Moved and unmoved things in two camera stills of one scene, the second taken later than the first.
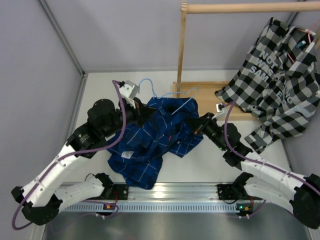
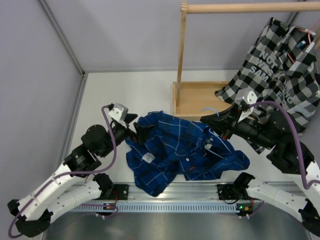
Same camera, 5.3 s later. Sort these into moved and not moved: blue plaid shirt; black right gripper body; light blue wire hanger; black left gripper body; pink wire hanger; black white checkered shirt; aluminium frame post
Moved: blue plaid shirt; light blue wire hanger; black right gripper body; black left gripper body
Not moved: pink wire hanger; aluminium frame post; black white checkered shirt
